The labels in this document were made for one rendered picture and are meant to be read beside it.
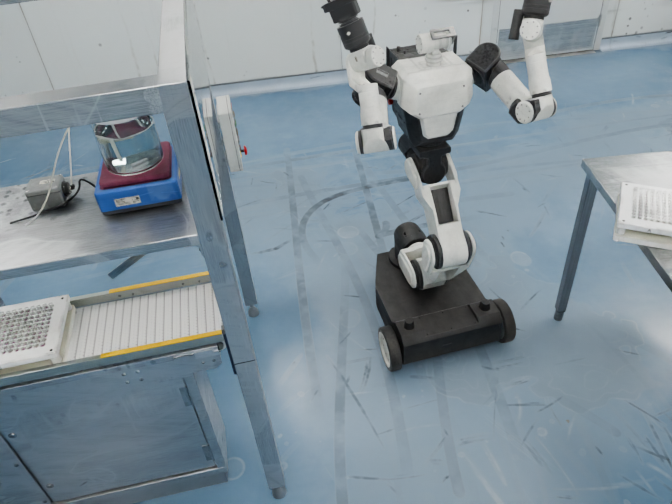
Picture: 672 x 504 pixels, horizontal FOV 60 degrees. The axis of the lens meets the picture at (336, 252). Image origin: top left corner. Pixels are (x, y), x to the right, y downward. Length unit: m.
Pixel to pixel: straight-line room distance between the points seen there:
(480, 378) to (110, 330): 1.56
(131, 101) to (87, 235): 0.41
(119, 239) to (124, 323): 0.49
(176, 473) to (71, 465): 0.36
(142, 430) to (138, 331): 0.41
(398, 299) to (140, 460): 1.28
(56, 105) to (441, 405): 1.90
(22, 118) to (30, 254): 0.37
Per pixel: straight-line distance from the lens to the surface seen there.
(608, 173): 2.43
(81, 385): 1.89
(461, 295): 2.78
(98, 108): 1.27
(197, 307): 1.88
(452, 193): 2.36
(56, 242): 1.55
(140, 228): 1.49
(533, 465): 2.49
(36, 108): 1.29
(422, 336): 2.56
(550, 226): 3.54
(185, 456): 2.28
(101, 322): 1.95
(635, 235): 2.09
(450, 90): 2.19
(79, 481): 2.39
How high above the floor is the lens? 2.10
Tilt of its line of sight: 40 degrees down
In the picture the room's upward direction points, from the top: 5 degrees counter-clockwise
